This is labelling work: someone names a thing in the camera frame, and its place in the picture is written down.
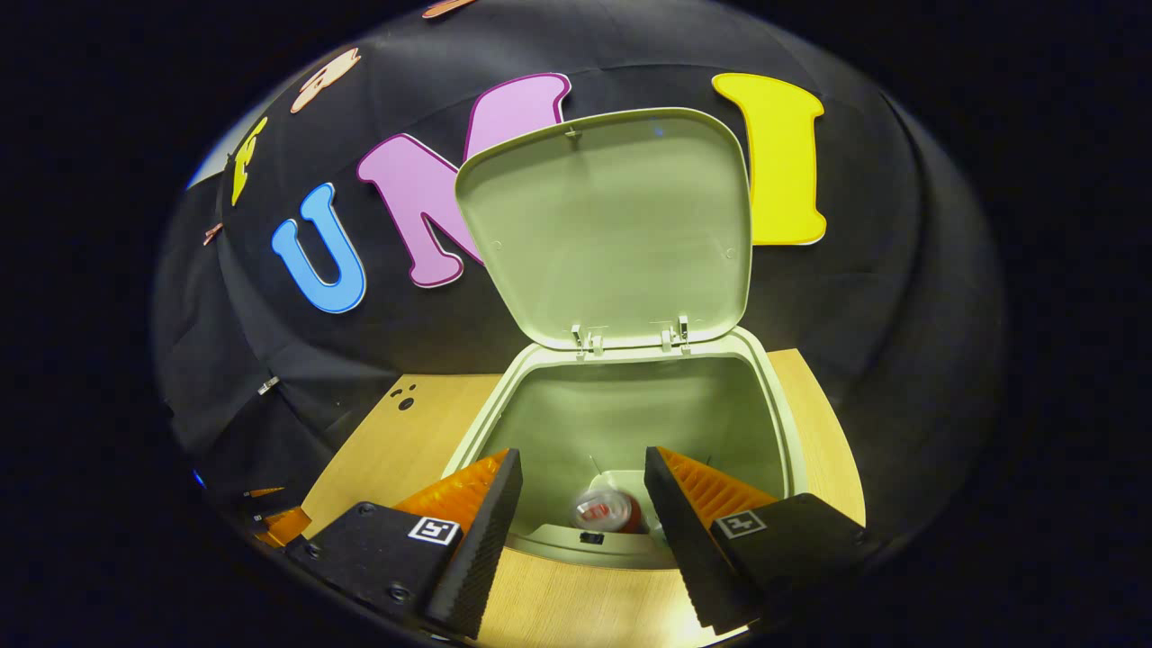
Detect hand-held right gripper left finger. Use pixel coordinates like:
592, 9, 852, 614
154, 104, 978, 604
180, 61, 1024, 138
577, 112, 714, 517
283, 447, 524, 640

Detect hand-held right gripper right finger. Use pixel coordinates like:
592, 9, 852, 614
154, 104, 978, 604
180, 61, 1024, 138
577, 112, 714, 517
643, 445, 869, 635

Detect wooden desktop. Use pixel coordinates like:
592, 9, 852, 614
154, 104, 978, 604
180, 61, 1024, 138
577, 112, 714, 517
301, 348, 867, 648

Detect pale green garbage bin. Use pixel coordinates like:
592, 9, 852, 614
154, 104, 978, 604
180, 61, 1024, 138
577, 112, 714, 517
441, 107, 808, 571

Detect red pop can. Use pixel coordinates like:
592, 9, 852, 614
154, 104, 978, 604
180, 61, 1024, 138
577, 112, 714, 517
572, 487, 645, 535

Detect black backdrop cloth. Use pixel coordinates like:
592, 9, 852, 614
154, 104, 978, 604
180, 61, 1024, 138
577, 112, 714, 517
151, 0, 1004, 541

